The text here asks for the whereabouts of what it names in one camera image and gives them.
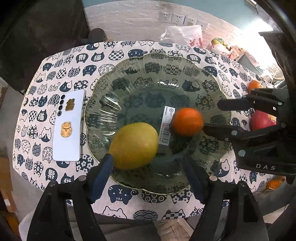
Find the red apple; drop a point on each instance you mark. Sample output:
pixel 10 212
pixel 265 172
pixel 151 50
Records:
pixel 260 120

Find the black object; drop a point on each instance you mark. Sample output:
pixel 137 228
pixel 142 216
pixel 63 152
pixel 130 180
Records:
pixel 97 36

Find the white smartphone with gold stickers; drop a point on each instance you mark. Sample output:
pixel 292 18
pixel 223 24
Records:
pixel 69 143

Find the orange tangerine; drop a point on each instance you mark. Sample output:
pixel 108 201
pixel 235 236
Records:
pixel 275 184
pixel 187 121

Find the cat print tablecloth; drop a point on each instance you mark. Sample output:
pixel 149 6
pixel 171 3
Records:
pixel 69 69

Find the clear glass bowl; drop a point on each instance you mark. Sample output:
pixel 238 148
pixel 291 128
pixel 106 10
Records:
pixel 138 99

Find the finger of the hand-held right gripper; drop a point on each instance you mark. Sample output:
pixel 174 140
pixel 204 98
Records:
pixel 233 104
pixel 222 131

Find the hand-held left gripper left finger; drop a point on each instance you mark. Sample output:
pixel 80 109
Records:
pixel 101 180

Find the white cardboard carton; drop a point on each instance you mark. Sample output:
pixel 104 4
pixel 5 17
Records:
pixel 240 53

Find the yellow mango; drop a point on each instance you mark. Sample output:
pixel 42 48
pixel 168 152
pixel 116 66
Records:
pixel 134 146

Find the large orange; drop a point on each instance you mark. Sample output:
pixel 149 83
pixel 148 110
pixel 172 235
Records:
pixel 254 85

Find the white plastic bag red print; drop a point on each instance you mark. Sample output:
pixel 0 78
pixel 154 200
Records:
pixel 182 34

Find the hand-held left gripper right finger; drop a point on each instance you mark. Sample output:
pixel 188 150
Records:
pixel 194 178

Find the white wall socket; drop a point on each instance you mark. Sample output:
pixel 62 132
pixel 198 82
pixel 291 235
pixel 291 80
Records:
pixel 178 19
pixel 165 16
pixel 190 21
pixel 201 22

